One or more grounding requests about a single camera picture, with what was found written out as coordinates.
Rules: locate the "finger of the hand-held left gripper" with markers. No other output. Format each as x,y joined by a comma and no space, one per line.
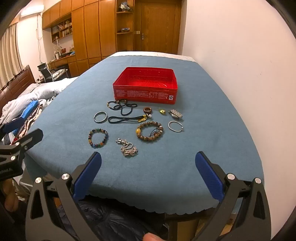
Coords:
31,139
11,125

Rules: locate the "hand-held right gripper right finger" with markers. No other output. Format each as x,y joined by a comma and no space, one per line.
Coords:
209,176

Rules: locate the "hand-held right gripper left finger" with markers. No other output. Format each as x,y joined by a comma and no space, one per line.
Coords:
86,176

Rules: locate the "grey metal bangle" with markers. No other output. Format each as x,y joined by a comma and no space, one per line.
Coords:
95,118

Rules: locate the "thin silver bangle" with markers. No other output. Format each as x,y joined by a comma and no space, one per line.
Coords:
170,127

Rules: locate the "silver metal clasp band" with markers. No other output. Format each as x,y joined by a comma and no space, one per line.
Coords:
175,114

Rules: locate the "small gold charm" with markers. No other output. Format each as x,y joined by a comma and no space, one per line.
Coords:
162,112

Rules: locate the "red plastic tray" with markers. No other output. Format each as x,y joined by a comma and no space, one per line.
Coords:
145,85

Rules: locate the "person's left hand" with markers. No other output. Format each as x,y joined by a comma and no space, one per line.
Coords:
9,194

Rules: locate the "person's right hand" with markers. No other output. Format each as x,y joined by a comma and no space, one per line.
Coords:
151,237

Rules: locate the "striped cloth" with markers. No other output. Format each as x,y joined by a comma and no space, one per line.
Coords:
30,122

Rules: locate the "blue cloth bundle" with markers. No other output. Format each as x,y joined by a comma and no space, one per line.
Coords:
29,109

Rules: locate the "brown wooden headboard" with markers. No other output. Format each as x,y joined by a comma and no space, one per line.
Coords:
18,81

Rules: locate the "white duvet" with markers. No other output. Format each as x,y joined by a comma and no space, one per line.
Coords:
46,90

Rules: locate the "blue felt cloth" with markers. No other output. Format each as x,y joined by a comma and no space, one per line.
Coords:
161,162

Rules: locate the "dark padded jacket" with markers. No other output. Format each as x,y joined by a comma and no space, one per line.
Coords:
115,220

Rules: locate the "black office chair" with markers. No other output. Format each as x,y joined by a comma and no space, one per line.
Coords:
46,73

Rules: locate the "beige curtain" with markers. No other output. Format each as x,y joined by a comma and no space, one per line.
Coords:
10,55

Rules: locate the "wooden desk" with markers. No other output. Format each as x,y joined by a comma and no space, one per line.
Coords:
64,61

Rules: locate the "white air conditioner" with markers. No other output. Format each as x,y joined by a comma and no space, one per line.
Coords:
32,8

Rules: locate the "wooden wardrobe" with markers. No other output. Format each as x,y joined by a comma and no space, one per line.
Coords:
92,34

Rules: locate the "wooden open shelf unit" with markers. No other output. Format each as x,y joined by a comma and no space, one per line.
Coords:
123,41

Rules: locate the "wooden door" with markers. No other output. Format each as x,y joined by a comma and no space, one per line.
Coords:
159,25

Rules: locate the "wooden wall cabinet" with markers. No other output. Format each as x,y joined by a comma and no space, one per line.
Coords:
57,14

